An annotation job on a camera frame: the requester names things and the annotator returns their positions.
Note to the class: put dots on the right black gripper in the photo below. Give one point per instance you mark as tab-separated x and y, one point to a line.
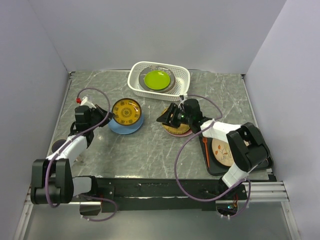
165	118

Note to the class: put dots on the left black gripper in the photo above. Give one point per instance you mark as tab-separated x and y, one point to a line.
103	113

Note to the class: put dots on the blue plate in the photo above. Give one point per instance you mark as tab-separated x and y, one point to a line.
125	129

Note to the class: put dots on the yellow patterned brown-rimmed plate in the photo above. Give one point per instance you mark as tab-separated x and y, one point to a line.
127	111

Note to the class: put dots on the green plastic plate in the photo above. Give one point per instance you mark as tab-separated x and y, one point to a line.
157	80

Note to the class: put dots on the grey plate with deer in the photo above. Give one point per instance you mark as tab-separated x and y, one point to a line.
157	68

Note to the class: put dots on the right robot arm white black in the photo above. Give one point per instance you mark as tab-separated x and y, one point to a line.
210	127

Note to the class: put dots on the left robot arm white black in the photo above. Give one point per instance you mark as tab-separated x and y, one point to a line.
51	177

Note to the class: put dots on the yellow woven plate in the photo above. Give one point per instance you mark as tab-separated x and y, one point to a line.
180	130

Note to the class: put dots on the pink plate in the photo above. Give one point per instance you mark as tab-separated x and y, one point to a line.
180	135

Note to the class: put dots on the white perforated plastic basket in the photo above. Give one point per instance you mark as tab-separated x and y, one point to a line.
181	86

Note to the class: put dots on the orange plastic fork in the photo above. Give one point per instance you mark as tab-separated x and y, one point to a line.
207	157

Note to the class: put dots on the peach plate with bird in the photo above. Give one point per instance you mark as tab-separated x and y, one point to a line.
222	152

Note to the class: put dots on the black plastic tray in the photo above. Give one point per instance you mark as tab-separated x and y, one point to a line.
215	167

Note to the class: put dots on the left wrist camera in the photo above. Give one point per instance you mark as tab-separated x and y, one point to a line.
85	102

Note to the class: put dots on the black base frame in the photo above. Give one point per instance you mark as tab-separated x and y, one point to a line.
142	194

